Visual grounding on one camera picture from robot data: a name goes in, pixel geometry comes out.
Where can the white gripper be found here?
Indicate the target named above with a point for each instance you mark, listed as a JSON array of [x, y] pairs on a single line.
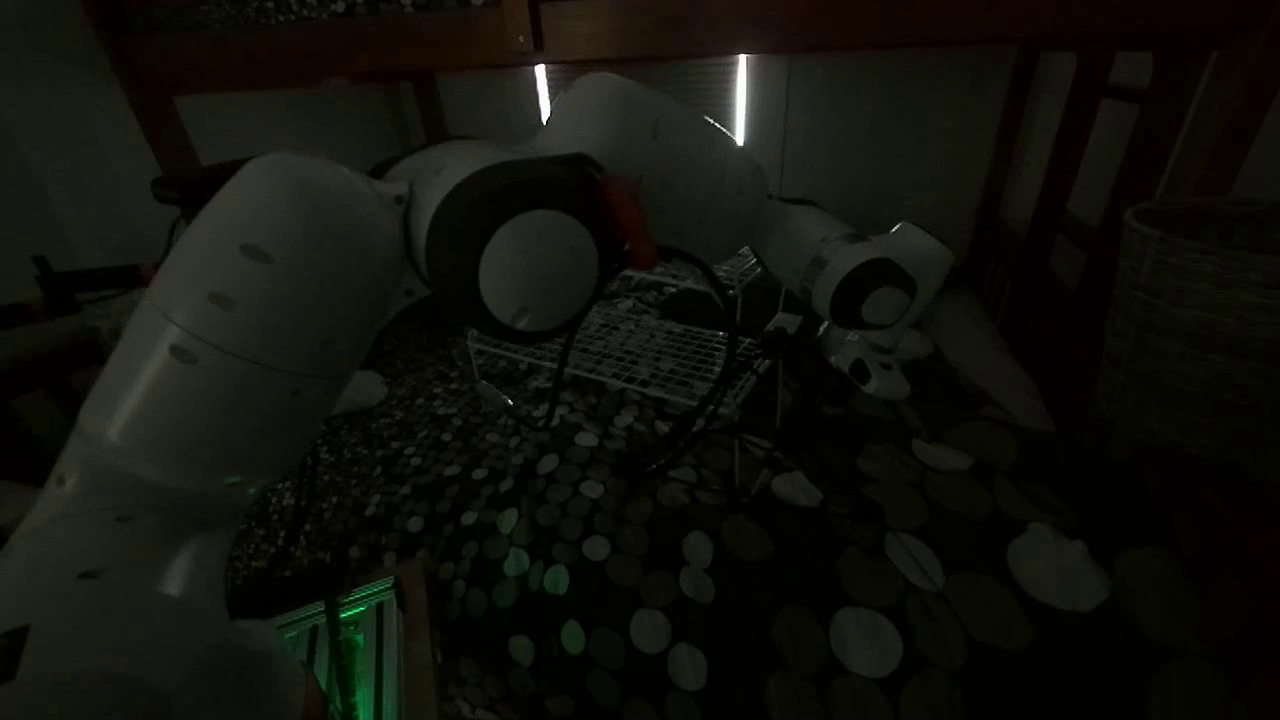
[[873, 361]]

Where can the woven wicker basket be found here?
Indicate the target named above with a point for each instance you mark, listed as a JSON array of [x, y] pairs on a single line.
[[1194, 331]]

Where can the white wire rack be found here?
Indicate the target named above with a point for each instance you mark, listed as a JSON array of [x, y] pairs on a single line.
[[652, 333]]

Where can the dark wooden bunk bed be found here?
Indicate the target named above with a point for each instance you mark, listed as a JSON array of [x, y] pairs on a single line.
[[168, 49]]

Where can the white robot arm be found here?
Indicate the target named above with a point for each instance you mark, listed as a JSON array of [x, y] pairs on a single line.
[[271, 323]]

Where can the pebble pattern bed cover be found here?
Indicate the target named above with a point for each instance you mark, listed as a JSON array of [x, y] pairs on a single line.
[[781, 548]]

